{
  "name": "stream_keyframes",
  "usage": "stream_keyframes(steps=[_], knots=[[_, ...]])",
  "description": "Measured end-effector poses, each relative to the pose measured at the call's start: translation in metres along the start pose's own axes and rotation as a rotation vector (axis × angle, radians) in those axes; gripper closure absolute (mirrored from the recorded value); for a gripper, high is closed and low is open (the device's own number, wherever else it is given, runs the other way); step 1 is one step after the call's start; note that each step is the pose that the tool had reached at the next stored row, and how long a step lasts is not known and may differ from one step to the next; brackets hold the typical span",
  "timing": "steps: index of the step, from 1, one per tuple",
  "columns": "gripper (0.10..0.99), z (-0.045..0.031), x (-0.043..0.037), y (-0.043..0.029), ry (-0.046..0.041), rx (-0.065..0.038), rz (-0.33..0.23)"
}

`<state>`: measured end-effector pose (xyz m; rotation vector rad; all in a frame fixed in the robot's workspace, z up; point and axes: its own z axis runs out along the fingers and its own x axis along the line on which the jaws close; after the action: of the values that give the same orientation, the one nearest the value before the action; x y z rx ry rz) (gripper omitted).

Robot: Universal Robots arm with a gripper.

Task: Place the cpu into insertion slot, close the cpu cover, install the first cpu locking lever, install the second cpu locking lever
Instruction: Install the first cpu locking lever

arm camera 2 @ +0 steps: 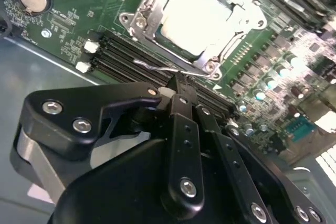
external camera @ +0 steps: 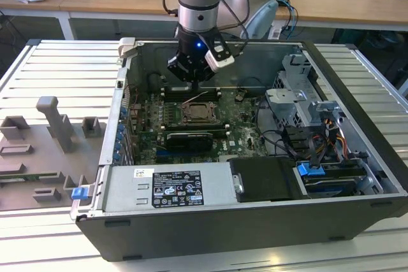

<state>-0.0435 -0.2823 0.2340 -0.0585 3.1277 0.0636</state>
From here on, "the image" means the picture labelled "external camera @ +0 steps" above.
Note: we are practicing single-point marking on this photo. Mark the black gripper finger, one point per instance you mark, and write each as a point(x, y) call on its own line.
point(208, 73)
point(178, 66)

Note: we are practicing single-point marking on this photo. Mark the black RAM slot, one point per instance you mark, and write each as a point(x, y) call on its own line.
point(194, 123)
point(173, 90)
point(173, 98)
point(173, 93)
point(194, 128)

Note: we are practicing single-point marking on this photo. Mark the CPU socket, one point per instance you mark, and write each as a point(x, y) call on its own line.
point(181, 113)

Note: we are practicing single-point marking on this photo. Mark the blue expansion slot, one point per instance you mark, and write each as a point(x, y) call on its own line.
point(162, 151)

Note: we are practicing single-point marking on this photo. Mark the blue expansion slot clip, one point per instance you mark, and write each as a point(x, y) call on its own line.
point(118, 148)
point(120, 130)
point(119, 139)
point(117, 157)

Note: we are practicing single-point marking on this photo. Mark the black cylinder part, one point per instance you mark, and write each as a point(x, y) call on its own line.
point(154, 81)

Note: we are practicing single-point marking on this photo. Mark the round coin battery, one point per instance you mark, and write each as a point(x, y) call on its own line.
point(240, 96)

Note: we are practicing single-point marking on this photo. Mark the grey plastic case latch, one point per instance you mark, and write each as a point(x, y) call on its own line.
point(127, 47)

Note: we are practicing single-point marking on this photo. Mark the green motherboard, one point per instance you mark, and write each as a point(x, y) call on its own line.
point(245, 119)

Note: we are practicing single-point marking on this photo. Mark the black graphics card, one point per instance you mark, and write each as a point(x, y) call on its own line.
point(189, 141)

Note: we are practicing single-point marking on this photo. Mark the white square sticker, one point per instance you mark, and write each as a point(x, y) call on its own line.
point(233, 142)

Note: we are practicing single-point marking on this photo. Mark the silver metal drive cage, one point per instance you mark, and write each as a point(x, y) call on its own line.
point(288, 97)

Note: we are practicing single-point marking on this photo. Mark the black rating label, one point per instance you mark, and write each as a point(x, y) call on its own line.
point(177, 189)

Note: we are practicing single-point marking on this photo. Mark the black plastic shroud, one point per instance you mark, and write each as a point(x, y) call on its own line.
point(267, 178)

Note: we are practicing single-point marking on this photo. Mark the silver power supply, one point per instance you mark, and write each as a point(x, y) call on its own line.
point(127, 189)

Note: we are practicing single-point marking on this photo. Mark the hard disk in blue carrier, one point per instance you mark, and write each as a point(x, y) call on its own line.
point(309, 170)
point(331, 189)

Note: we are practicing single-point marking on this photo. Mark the blue plastic tab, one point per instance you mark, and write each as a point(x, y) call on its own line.
point(79, 193)

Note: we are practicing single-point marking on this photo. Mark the black PC case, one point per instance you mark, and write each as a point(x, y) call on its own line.
point(223, 237)

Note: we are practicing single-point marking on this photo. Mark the grey parts rack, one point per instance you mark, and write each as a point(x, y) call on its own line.
point(38, 157)

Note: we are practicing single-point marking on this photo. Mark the green RAM stick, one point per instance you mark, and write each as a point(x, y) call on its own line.
point(19, 176)

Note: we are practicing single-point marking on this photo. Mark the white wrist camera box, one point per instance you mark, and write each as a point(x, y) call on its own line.
point(218, 61)

